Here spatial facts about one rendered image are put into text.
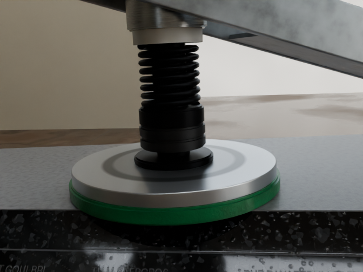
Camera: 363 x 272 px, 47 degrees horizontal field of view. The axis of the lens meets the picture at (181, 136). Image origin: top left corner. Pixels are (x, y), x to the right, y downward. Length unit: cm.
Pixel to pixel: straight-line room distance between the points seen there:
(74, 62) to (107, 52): 49
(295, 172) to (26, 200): 29
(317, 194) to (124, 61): 520
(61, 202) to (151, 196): 12
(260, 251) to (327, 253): 5
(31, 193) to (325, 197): 30
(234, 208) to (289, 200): 6
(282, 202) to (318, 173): 10
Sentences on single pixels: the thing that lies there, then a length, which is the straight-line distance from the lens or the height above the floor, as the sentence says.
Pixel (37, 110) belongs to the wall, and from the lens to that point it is 611.
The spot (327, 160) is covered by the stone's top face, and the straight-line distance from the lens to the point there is 54.
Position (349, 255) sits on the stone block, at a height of 81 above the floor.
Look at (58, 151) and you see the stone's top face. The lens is 66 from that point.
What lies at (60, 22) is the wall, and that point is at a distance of 587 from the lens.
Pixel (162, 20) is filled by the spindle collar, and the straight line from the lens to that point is 39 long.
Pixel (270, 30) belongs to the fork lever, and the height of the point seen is 100.
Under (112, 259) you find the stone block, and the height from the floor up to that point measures 81.
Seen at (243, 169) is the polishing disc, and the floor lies 87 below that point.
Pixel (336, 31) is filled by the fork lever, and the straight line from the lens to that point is 43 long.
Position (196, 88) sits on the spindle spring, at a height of 94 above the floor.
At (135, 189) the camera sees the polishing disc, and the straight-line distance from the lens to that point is 36.
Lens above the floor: 98
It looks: 12 degrees down
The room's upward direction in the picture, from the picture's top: 3 degrees counter-clockwise
